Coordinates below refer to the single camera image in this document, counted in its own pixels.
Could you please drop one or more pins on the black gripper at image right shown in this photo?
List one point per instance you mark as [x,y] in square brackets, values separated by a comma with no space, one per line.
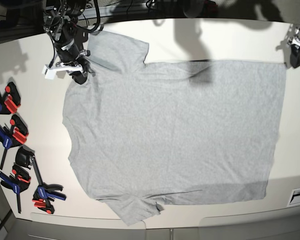
[295,53]

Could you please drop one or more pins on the black gripper at image left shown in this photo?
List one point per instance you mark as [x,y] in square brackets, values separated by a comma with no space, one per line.
[75,63]

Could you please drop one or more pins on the grey T-shirt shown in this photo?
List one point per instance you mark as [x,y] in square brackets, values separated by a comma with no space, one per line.
[187,133]

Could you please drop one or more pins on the black robot arm at image left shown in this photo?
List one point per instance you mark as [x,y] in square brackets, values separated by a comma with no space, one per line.
[67,39]

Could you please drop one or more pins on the top blue red bar clamp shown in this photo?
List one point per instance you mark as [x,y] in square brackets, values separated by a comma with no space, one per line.
[10,100]

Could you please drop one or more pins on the blue red bar clamp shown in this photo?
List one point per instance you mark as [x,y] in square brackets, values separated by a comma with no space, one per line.
[15,136]
[18,182]
[10,100]

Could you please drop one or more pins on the long bar clamp black pad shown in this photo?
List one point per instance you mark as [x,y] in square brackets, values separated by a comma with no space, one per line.
[44,193]

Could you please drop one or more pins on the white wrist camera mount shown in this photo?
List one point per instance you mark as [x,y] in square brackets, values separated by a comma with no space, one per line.
[50,72]

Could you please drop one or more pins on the white slotted bracket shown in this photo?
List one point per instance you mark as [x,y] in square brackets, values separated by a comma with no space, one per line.
[294,199]

